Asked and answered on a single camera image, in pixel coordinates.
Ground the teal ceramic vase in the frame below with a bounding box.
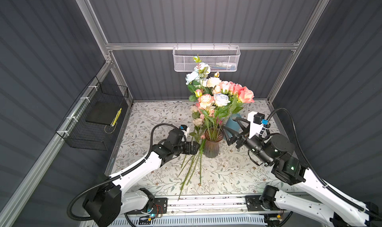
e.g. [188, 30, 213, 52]
[222, 113, 242, 136]

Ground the pink ribbed glass vase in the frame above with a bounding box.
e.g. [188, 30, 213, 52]
[204, 128, 223, 158]

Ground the small pink flower spray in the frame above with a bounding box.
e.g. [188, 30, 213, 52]
[179, 105, 225, 196]

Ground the white single rose stem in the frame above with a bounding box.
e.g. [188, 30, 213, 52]
[210, 94, 230, 141]

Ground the pink bud spray stem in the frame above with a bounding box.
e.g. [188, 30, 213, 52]
[193, 89, 213, 130]

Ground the small pink rose stem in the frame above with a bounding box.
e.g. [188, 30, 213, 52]
[220, 81, 243, 127]

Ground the white green rose spray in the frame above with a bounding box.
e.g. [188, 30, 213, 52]
[186, 56, 211, 142]

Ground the large pink rose stem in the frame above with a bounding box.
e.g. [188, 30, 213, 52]
[238, 86, 254, 109]

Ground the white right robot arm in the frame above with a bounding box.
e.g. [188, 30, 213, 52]
[222, 110, 382, 227]

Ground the black book in basket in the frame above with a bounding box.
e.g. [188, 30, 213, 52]
[85, 102, 121, 126]

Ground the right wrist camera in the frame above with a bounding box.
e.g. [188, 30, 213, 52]
[247, 111, 270, 138]

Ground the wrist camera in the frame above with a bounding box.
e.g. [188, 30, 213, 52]
[247, 111, 270, 138]
[179, 124, 190, 139]

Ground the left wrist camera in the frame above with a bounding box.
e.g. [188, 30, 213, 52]
[179, 124, 190, 139]

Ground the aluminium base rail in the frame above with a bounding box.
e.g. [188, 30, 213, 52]
[86, 193, 287, 219]

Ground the white wire mesh basket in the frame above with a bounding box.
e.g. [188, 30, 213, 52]
[172, 45, 241, 72]

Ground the black wire basket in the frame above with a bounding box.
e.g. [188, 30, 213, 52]
[56, 78, 129, 151]

